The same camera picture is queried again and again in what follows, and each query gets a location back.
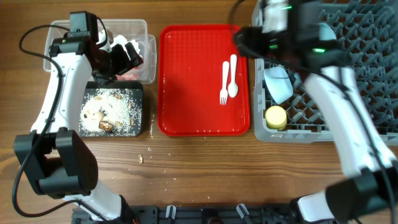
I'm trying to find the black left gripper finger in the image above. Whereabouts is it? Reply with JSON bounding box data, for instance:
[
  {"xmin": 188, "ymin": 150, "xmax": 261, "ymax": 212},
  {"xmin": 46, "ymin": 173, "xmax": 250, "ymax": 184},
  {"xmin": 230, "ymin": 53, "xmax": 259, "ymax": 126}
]
[
  {"xmin": 125, "ymin": 42, "xmax": 144, "ymax": 68},
  {"xmin": 110, "ymin": 44, "xmax": 132, "ymax": 75}
]

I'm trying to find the red snack wrapper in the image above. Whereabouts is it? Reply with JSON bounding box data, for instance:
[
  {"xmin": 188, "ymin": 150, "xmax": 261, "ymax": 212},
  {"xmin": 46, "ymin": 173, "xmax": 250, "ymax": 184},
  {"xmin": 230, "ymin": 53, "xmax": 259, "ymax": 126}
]
[{"xmin": 117, "ymin": 72, "xmax": 140, "ymax": 81}]

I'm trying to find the white plastic fork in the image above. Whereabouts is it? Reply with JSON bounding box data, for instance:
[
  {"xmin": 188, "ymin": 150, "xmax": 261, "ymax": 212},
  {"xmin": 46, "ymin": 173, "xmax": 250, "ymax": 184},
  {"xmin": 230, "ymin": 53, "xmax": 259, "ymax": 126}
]
[{"xmin": 220, "ymin": 61, "xmax": 229, "ymax": 105}]

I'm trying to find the white plastic spoon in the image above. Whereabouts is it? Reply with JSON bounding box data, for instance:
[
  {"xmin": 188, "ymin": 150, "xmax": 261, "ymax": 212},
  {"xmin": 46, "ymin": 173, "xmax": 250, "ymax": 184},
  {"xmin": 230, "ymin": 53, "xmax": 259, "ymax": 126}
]
[{"xmin": 228, "ymin": 54, "xmax": 238, "ymax": 98}]

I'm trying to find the light blue bowl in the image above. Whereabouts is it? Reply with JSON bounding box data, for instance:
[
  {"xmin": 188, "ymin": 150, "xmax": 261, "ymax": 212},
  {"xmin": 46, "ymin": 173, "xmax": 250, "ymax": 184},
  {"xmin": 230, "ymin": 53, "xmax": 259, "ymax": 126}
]
[{"xmin": 264, "ymin": 67, "xmax": 293, "ymax": 105}]

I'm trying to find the yellow plastic cup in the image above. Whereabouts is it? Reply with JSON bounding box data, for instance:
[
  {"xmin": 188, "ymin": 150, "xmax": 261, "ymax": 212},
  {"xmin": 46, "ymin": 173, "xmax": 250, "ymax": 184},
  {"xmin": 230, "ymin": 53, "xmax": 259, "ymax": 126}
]
[{"xmin": 265, "ymin": 106, "xmax": 287, "ymax": 131}]

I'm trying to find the light blue plate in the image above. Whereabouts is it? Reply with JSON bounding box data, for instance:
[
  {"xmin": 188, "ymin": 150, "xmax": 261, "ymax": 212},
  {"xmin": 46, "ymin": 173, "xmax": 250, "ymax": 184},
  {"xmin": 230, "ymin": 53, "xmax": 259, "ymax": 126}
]
[{"xmin": 318, "ymin": 22, "xmax": 336, "ymax": 41}]

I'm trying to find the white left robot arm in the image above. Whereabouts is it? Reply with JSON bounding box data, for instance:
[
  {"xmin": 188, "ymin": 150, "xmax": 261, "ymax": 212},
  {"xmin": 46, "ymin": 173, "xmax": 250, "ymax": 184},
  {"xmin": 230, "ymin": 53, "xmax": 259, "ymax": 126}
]
[{"xmin": 14, "ymin": 11, "xmax": 143, "ymax": 223}]

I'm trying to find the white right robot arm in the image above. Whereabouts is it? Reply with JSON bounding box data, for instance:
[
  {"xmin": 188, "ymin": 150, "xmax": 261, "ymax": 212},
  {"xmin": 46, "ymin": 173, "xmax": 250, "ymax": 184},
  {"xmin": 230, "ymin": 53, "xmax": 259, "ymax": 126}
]
[{"xmin": 233, "ymin": 1, "xmax": 397, "ymax": 223}]

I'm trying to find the clear plastic waste bin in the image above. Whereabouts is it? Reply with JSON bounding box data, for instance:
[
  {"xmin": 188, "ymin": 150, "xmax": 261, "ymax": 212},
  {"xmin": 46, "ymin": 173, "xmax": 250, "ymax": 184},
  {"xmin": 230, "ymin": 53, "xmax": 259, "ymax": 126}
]
[{"xmin": 43, "ymin": 19, "xmax": 157, "ymax": 85}]

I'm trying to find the black food waste tray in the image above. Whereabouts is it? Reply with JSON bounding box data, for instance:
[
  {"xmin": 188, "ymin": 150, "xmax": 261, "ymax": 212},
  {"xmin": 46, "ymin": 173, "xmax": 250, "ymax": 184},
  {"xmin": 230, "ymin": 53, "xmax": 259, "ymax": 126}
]
[{"xmin": 78, "ymin": 81, "xmax": 144, "ymax": 138}]

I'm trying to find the grey dishwasher rack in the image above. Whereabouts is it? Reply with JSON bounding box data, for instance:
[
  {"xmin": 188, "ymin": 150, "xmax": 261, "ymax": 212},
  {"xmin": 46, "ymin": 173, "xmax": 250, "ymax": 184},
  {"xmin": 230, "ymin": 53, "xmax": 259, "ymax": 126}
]
[{"xmin": 253, "ymin": 1, "xmax": 397, "ymax": 146}]

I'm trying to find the crumpled white tissue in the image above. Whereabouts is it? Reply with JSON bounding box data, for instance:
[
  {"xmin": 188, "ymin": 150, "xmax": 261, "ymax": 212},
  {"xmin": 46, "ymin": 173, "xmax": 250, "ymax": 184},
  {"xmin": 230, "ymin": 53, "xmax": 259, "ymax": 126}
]
[{"xmin": 110, "ymin": 35, "xmax": 144, "ymax": 58}]

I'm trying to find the red serving tray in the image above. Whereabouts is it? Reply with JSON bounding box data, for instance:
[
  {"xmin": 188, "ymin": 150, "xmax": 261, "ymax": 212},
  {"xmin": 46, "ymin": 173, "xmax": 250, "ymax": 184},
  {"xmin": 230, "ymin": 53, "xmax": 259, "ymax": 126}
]
[{"xmin": 157, "ymin": 24, "xmax": 251, "ymax": 137}]

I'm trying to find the food crumb on table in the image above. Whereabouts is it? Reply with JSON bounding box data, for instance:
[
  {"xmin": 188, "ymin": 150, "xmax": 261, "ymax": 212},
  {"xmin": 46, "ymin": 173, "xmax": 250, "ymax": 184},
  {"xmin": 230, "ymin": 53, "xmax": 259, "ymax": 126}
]
[{"xmin": 138, "ymin": 154, "xmax": 144, "ymax": 164}]

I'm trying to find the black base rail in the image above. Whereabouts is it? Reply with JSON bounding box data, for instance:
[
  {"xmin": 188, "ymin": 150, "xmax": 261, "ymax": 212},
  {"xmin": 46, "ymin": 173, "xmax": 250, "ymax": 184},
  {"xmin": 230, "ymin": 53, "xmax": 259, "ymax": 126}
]
[{"xmin": 71, "ymin": 202, "xmax": 348, "ymax": 224}]

